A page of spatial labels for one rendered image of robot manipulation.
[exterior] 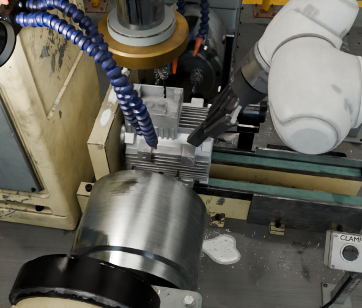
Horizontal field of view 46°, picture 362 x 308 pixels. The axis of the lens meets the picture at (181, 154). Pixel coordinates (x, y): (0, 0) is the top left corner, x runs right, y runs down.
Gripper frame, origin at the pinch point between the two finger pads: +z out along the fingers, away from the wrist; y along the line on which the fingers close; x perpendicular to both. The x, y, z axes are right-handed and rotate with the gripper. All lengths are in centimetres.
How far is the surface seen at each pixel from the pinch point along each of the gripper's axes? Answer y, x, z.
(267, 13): -231, 78, 83
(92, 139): 7.9, -20.6, 8.1
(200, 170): 3.2, 5.0, 7.3
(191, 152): 2.4, 0.4, 4.1
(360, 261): 22.7, 31.9, -12.0
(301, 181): -9.0, 36.0, 7.5
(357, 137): -34, 56, 3
